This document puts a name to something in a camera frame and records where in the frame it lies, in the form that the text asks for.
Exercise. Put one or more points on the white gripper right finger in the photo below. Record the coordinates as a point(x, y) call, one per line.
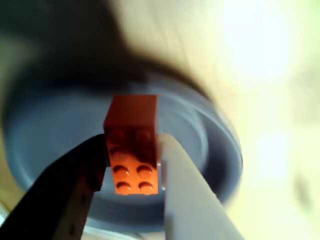
point(190, 197)

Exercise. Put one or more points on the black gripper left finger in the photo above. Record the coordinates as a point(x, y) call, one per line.
point(60, 192)

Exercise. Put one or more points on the orange lego block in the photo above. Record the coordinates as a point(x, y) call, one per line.
point(133, 145)

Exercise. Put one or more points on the grey round bin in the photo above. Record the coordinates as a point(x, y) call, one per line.
point(57, 135)

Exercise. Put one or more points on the white grey object at edge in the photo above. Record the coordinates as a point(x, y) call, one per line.
point(3, 212)

